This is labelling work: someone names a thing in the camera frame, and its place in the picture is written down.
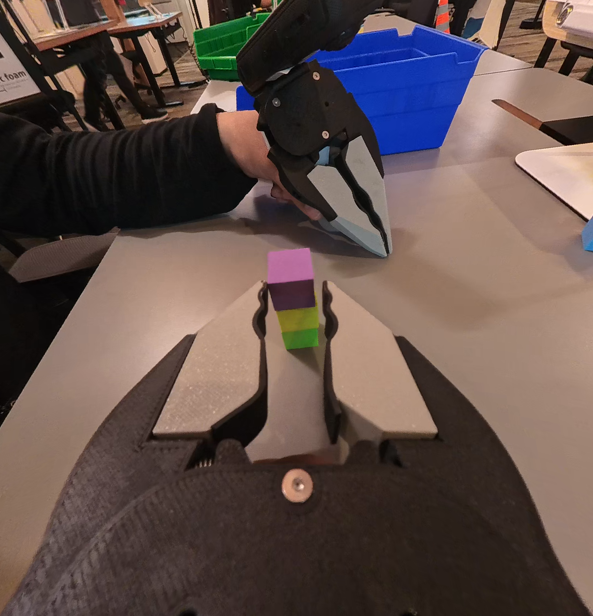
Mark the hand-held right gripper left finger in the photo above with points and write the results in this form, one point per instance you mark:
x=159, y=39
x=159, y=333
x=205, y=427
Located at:
x=214, y=385

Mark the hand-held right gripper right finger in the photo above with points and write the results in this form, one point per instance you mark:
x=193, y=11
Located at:
x=383, y=385

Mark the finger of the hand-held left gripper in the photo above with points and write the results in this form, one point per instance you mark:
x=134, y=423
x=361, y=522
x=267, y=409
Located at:
x=371, y=168
x=339, y=202

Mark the purple foam cube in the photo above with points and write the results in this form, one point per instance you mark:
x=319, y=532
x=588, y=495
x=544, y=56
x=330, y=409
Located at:
x=289, y=267

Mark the green foam cube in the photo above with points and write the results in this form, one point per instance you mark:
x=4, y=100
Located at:
x=301, y=338

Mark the yellow foam cube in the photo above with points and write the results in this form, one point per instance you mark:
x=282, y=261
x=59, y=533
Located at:
x=299, y=317

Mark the person's left forearm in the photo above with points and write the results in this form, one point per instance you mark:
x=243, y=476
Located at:
x=108, y=178

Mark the person's left hand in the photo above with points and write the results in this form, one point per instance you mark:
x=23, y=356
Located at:
x=243, y=144

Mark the blue plastic bin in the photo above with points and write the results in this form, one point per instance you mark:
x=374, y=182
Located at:
x=412, y=96

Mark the green plastic bin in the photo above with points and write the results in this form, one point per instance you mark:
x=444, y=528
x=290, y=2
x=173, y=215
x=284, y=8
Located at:
x=219, y=48

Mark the orange traffic cone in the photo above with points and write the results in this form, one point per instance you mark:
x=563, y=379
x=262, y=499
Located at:
x=443, y=19

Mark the wooden top desk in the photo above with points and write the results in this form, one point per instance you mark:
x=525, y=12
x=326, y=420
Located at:
x=70, y=36
x=147, y=21

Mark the white document holder stand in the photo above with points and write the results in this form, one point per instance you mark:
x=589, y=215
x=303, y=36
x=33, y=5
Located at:
x=565, y=173

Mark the framed marker code sign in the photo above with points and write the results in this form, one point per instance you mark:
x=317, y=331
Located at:
x=7, y=82

